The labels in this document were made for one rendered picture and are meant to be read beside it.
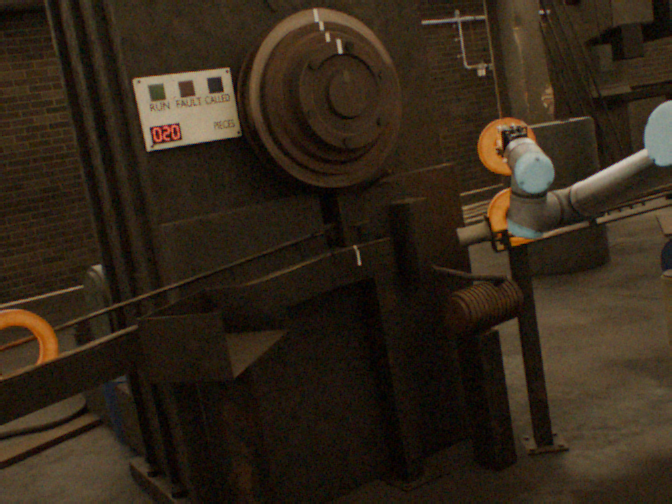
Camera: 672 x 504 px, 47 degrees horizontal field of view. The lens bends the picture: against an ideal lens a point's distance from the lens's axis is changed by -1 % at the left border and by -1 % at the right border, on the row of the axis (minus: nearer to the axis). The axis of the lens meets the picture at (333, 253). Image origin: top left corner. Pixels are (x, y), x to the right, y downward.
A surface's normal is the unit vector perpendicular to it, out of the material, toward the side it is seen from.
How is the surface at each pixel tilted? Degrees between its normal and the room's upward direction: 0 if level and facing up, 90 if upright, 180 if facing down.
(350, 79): 90
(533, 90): 90
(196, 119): 90
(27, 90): 90
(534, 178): 101
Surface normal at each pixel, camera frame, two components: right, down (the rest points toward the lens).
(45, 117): 0.52, 0.04
